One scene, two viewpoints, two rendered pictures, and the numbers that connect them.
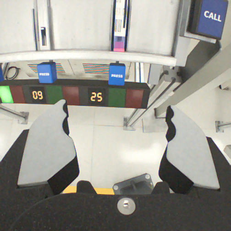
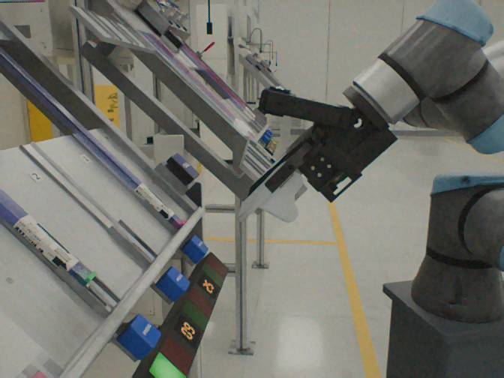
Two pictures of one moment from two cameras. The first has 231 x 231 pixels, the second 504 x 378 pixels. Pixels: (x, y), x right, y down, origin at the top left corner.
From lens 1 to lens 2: 0.57 m
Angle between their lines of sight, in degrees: 73
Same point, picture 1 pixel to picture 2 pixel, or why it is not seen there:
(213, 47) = (193, 190)
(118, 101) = (217, 277)
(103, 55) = (186, 228)
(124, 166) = not seen: outside the picture
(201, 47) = not seen: hidden behind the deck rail
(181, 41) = (185, 199)
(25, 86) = (171, 331)
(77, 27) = (146, 230)
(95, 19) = (146, 218)
